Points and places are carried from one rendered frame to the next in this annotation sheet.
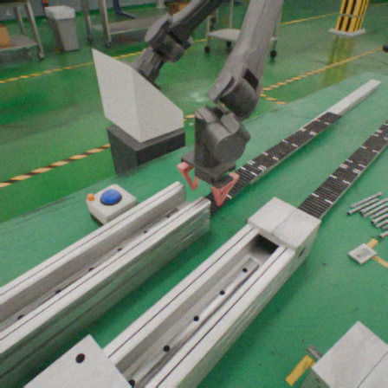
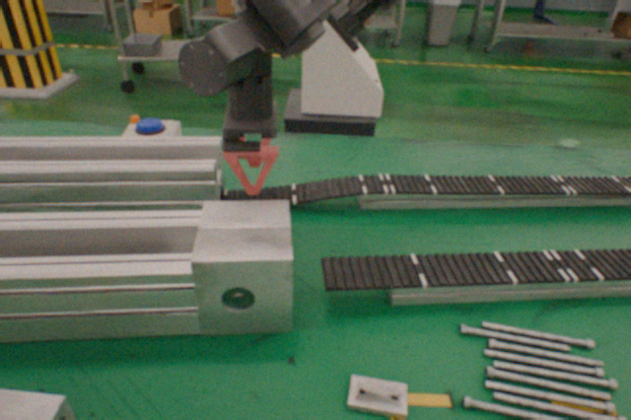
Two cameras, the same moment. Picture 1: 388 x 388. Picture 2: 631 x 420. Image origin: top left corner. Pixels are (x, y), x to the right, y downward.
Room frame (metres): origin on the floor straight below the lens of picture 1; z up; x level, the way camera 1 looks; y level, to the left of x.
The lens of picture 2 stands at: (0.18, -0.44, 1.13)
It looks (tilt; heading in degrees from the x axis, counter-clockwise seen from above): 32 degrees down; 39
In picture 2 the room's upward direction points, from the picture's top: 3 degrees clockwise
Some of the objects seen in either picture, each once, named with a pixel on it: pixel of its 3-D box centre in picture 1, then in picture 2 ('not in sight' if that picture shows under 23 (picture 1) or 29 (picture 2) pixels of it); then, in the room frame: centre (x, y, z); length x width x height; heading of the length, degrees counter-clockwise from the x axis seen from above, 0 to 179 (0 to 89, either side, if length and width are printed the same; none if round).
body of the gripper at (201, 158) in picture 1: (208, 151); (250, 99); (0.54, -0.03, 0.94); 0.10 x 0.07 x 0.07; 46
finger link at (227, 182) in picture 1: (216, 185); (251, 158); (0.52, -0.05, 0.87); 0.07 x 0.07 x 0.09; 46
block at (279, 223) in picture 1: (274, 234); (246, 256); (0.41, -0.16, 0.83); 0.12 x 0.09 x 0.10; 46
